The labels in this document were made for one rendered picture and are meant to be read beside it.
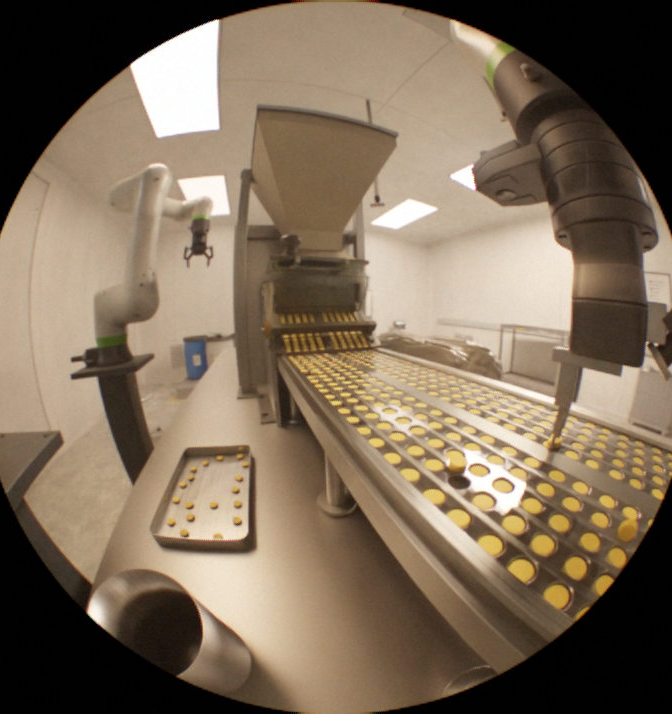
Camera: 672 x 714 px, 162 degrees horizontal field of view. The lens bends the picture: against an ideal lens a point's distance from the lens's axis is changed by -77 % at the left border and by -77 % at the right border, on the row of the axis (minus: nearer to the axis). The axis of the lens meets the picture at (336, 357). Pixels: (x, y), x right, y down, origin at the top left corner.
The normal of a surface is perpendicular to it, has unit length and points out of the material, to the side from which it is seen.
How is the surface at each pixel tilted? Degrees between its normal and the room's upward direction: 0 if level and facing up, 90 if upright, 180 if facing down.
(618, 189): 90
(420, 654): 0
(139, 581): 90
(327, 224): 118
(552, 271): 90
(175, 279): 90
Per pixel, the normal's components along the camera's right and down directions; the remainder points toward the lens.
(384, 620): -0.01, -0.98
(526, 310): -0.94, 0.07
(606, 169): -0.78, 0.13
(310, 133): 0.31, 0.61
